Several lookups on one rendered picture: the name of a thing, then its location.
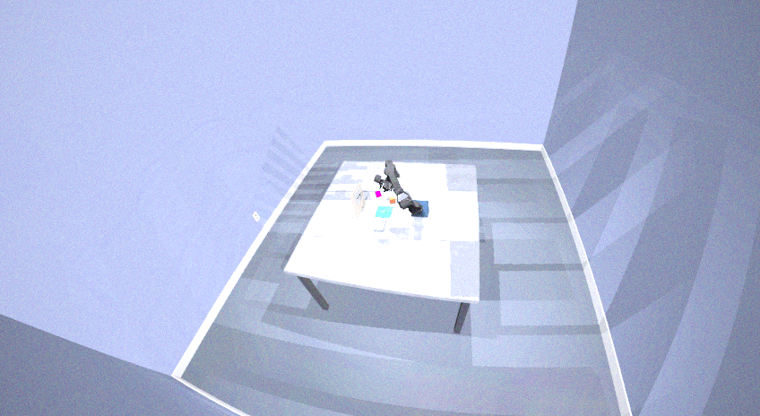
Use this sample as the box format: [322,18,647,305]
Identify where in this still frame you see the blue square marking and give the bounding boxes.
[375,206,393,218]

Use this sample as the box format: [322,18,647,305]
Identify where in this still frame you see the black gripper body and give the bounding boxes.
[374,174,391,185]

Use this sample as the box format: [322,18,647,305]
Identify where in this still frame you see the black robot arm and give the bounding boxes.
[382,160,424,216]

